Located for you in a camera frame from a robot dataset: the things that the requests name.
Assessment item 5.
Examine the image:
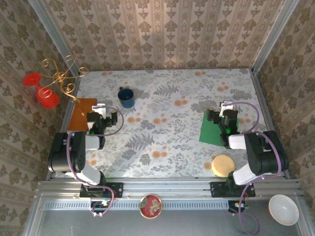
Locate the green cloth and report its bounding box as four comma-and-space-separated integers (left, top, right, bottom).
198, 115, 241, 146

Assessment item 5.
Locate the orange-brown flat board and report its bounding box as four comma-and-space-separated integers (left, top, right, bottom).
67, 98, 98, 132

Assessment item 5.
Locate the blue enamel mug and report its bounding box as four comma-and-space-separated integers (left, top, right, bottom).
117, 86, 135, 109

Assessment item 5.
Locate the round yellow sponge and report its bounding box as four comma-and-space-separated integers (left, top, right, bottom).
211, 154, 235, 177

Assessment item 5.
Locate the red plastic goblet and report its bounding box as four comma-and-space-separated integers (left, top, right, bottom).
23, 72, 60, 109

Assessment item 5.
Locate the floral tablecloth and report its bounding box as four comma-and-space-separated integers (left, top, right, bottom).
55, 68, 281, 178

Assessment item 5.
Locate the small circuit board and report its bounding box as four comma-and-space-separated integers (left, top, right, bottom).
228, 200, 250, 213
90, 200, 111, 213

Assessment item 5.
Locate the red patterned small bowl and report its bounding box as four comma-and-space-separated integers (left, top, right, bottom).
139, 194, 163, 219

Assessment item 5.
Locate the white ceramic bowl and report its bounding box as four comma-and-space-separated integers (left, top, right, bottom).
268, 194, 300, 226

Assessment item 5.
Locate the grey metal shelf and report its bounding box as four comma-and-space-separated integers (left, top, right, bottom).
24, 194, 311, 236

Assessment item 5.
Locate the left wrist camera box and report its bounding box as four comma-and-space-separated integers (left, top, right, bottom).
92, 103, 107, 117

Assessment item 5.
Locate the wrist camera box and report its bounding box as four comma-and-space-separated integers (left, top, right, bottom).
220, 100, 233, 117
92, 103, 107, 117

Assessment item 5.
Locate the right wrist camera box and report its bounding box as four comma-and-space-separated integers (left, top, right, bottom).
220, 100, 233, 117

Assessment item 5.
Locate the aluminium table side rail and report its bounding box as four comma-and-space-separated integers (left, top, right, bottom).
250, 70, 291, 179
46, 73, 82, 180

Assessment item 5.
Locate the gold wire curl stand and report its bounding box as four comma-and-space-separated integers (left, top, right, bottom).
41, 54, 89, 116

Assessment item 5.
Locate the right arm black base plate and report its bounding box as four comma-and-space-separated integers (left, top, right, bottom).
210, 181, 256, 198

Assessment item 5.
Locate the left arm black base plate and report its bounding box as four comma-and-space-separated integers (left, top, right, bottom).
79, 182, 124, 199

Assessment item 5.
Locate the slotted grey cable duct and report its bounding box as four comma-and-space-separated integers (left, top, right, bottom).
43, 199, 233, 211

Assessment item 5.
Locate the aluminium mounting rail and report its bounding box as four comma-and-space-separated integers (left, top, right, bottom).
36, 177, 302, 198

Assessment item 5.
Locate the aluminium frame post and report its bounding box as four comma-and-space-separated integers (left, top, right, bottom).
27, 0, 82, 80
250, 0, 300, 74

